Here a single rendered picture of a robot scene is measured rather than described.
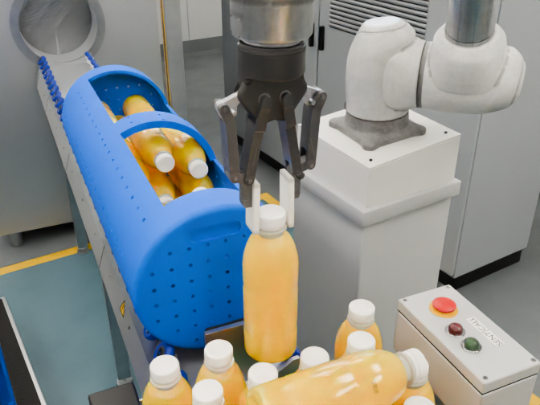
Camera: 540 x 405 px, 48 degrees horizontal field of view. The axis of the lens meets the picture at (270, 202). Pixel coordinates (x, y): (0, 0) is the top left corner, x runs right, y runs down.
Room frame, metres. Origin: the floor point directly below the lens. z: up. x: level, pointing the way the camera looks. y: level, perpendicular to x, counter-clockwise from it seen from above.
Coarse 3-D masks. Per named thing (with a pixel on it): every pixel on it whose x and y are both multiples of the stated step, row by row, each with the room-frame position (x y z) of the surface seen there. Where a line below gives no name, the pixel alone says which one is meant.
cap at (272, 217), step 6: (270, 204) 0.69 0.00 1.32; (264, 210) 0.67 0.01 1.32; (270, 210) 0.67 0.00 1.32; (276, 210) 0.67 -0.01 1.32; (282, 210) 0.67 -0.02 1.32; (264, 216) 0.65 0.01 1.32; (270, 216) 0.65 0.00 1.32; (276, 216) 0.65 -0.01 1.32; (282, 216) 0.66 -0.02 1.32; (264, 222) 0.65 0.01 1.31; (270, 222) 0.65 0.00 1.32; (276, 222) 0.65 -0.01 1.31; (282, 222) 0.66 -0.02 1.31; (264, 228) 0.65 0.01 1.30; (270, 228) 0.65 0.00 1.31; (276, 228) 0.65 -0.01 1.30
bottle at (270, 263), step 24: (264, 240) 0.65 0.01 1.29; (288, 240) 0.66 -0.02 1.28; (264, 264) 0.64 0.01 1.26; (288, 264) 0.64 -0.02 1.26; (264, 288) 0.63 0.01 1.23; (288, 288) 0.64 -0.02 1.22; (264, 312) 0.63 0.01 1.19; (288, 312) 0.64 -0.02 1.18; (264, 336) 0.63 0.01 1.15; (288, 336) 0.64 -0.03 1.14; (264, 360) 0.63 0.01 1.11
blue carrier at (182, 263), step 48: (96, 96) 1.42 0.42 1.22; (144, 96) 1.66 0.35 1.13; (96, 144) 1.21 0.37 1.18; (96, 192) 1.09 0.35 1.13; (144, 192) 0.93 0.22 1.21; (192, 192) 0.89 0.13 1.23; (144, 240) 0.82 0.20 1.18; (192, 240) 0.82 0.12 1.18; (240, 240) 0.85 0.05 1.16; (144, 288) 0.79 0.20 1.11; (192, 288) 0.82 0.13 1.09; (240, 288) 0.85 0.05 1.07; (192, 336) 0.81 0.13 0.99
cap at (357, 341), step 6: (354, 336) 0.67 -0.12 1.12; (360, 336) 0.67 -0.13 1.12; (366, 336) 0.67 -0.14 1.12; (372, 336) 0.67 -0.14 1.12; (348, 342) 0.65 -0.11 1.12; (354, 342) 0.65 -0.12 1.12; (360, 342) 0.65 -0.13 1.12; (366, 342) 0.65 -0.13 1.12; (372, 342) 0.65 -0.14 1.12; (348, 348) 0.65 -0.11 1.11; (354, 348) 0.64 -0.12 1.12; (360, 348) 0.64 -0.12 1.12; (366, 348) 0.64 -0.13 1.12; (372, 348) 0.64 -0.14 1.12
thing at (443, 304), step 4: (436, 300) 0.76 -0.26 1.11; (440, 300) 0.76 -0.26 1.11; (444, 300) 0.76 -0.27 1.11; (448, 300) 0.76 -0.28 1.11; (432, 304) 0.75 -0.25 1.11; (436, 304) 0.75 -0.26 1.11; (440, 304) 0.75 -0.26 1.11; (444, 304) 0.75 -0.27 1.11; (448, 304) 0.75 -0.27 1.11; (452, 304) 0.75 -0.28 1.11; (436, 308) 0.74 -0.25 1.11; (440, 308) 0.74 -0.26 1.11; (444, 308) 0.74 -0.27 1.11; (448, 308) 0.74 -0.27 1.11; (452, 308) 0.74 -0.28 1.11; (444, 312) 0.74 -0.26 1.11; (448, 312) 0.74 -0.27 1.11
